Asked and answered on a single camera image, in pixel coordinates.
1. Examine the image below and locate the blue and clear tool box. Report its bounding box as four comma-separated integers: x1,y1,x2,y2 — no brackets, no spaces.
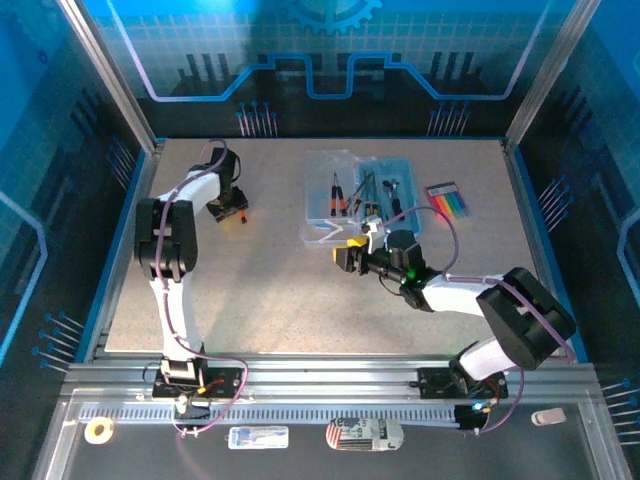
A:
299,149,425,246

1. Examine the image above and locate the small yellow-handled screwdriver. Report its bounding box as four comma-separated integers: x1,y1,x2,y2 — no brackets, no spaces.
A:
357,169,372,217

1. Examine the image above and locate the rainbow coloured strip pack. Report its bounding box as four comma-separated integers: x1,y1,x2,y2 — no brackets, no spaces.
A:
424,181,470,219

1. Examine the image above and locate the sticker covered oval object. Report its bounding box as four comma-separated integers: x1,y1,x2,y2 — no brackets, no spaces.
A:
324,417,404,452

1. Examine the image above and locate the white blue label card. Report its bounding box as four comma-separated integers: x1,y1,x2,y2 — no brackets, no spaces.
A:
228,425,290,450

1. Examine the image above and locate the yellow tape roll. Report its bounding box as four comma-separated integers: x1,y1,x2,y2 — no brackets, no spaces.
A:
83,417,115,445

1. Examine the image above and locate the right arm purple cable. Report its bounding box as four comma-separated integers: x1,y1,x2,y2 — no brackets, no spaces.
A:
380,206,576,437

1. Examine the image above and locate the aluminium rail beam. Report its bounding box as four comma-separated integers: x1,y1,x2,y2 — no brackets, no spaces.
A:
62,352,601,401

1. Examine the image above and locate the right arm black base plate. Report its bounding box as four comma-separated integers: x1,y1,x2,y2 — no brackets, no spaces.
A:
418,367,509,400

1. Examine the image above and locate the aluminium frame post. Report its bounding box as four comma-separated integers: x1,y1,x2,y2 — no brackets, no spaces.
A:
504,0,601,151
57,0,166,154

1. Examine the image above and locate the slotted grey cable duct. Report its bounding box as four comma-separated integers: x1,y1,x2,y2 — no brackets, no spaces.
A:
78,405,461,426

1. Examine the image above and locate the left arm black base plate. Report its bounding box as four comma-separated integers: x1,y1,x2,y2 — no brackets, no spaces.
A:
152,367,244,401

